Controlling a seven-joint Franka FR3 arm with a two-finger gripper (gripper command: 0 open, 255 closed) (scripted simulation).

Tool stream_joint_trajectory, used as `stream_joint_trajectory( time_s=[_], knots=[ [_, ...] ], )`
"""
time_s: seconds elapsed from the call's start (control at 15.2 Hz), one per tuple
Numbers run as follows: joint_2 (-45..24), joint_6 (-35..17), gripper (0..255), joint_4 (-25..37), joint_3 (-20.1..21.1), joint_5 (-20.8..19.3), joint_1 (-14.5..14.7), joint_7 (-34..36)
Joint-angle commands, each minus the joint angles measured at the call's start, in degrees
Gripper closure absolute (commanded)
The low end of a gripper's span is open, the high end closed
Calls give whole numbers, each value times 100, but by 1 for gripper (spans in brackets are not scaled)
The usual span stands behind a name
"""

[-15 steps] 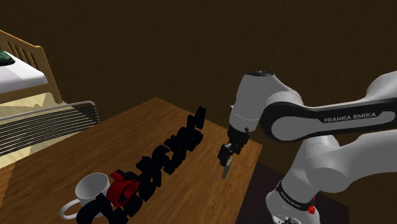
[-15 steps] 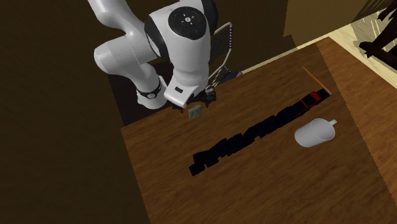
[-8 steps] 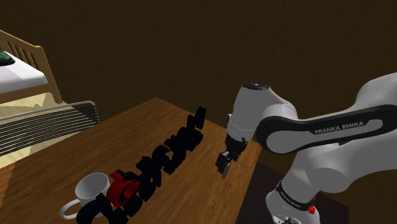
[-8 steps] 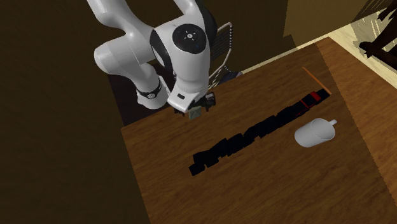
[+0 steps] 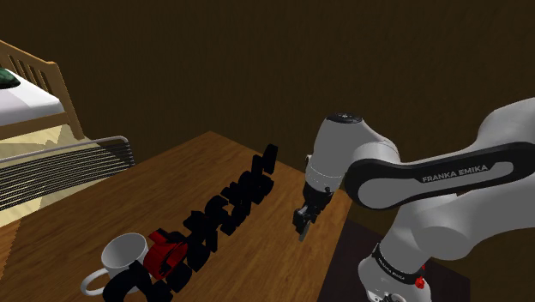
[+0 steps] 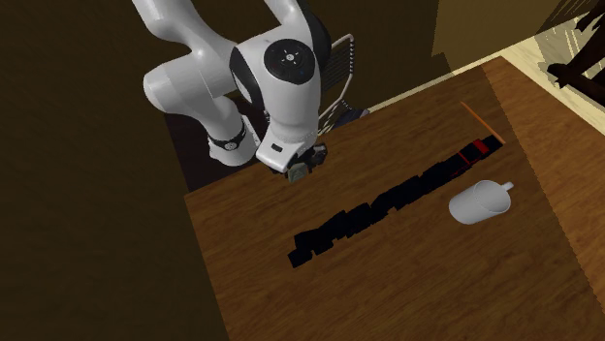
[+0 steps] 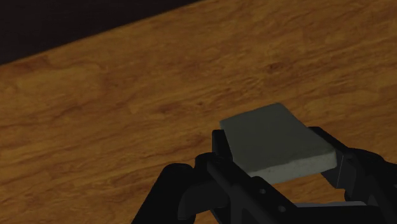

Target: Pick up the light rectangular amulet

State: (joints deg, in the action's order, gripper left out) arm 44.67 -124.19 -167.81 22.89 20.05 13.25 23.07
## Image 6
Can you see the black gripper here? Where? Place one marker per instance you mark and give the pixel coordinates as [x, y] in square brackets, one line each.
[309, 158]

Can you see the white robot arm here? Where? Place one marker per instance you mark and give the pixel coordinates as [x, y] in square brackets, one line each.
[283, 108]

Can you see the long black object with red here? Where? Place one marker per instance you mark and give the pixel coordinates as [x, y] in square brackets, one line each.
[401, 193]

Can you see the dark robot stand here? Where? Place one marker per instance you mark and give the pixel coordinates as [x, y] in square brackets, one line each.
[189, 146]

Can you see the brown wooden table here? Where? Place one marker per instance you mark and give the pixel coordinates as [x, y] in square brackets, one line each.
[378, 283]

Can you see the white mug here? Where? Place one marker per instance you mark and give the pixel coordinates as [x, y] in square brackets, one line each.
[472, 207]

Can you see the orange pencil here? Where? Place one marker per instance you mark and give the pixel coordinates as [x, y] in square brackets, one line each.
[482, 123]

